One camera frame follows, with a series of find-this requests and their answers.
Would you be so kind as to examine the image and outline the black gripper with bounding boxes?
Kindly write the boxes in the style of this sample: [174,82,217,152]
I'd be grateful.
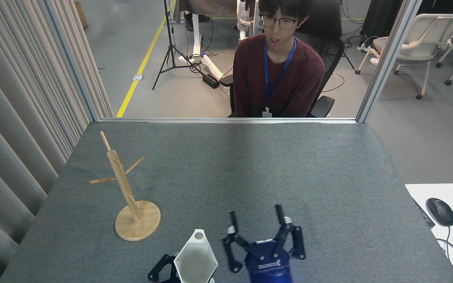
[147,204,306,283]

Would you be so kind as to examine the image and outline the white hexagonal cup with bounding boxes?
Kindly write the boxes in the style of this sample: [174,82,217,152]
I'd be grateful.
[173,229,219,283]

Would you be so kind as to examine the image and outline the wooden cup rack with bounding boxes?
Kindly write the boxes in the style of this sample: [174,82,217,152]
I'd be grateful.
[90,131,161,241]

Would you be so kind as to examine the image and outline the grey table cloth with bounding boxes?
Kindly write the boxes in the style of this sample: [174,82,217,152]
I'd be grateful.
[0,121,453,283]

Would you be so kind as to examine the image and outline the black power adapter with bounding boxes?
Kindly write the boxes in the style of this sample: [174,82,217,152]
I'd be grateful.
[203,74,221,89]

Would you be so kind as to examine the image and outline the person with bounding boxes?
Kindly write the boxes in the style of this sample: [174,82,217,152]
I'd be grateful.
[232,0,325,118]

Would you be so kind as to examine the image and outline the white stand on wheels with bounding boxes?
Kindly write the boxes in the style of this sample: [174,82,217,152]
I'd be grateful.
[178,14,225,80]

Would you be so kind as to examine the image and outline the yellow floor tape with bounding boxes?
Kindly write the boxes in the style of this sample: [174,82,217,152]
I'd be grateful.
[116,0,177,118]

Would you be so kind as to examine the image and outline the black tripod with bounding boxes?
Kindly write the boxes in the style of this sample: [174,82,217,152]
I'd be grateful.
[153,0,202,91]

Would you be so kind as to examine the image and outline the black computer mouse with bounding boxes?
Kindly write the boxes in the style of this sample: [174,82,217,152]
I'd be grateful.
[425,198,453,227]

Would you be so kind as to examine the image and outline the black office chair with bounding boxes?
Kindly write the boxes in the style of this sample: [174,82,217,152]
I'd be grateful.
[219,0,345,118]

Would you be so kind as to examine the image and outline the black glasses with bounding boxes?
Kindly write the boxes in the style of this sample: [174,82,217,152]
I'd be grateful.
[258,14,300,31]

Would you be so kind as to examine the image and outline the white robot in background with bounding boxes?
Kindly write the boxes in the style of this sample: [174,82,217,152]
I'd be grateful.
[237,0,260,42]

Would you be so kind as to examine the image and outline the grey pleated curtain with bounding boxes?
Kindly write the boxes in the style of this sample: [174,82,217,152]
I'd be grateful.
[0,0,114,283]

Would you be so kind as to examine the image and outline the cardboard box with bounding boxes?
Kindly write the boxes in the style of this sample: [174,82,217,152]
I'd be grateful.
[73,2,88,30]

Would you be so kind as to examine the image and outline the white office chair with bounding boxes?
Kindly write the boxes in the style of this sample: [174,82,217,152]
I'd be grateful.
[354,14,453,100]

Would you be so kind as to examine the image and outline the silver frame rail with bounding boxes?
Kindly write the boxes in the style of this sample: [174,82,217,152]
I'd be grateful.
[100,117,358,125]

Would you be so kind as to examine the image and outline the blue lanyard with badge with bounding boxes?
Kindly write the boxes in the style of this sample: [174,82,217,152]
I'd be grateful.
[261,37,297,118]

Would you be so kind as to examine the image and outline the silver frame post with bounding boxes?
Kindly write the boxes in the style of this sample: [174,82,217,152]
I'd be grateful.
[355,0,424,124]

